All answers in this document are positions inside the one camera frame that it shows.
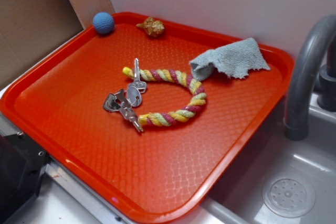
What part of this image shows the grey toy sink basin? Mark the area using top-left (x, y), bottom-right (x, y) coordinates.
top-left (202, 95), bottom-right (336, 224)

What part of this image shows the brown seashell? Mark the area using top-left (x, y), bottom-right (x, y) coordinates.
top-left (136, 17), bottom-right (165, 38)

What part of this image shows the multicolour twisted rope toy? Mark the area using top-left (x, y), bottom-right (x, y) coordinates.
top-left (122, 67), bottom-right (207, 127)

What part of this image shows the grey curved faucet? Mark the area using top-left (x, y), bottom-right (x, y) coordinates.
top-left (283, 14), bottom-right (335, 141)

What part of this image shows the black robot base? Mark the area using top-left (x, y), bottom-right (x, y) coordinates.
top-left (1, 134), bottom-right (48, 223)

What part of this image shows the grey sink drain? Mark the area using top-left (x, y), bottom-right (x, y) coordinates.
top-left (262, 173), bottom-right (316, 218)

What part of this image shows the light blue cloth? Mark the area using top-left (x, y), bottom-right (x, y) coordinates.
top-left (190, 38), bottom-right (270, 81)

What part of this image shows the orange plastic tray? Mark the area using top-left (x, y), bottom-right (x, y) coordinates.
top-left (1, 13), bottom-right (294, 223)

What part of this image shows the silver key upright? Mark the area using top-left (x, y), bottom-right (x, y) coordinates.
top-left (128, 58), bottom-right (147, 93)

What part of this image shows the blue dimpled ball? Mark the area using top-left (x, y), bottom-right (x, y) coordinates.
top-left (92, 12), bottom-right (115, 35)

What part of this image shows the silver bottle opener keychain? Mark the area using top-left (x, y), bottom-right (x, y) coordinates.
top-left (103, 89), bottom-right (132, 112)

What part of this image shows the silver key with round head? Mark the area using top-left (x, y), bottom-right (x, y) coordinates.
top-left (127, 86), bottom-right (142, 107)

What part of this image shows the dark grey faucet handle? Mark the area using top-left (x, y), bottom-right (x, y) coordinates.
top-left (318, 39), bottom-right (335, 112)

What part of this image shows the brown cardboard panel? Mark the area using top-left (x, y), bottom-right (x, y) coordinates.
top-left (1, 0), bottom-right (82, 88)

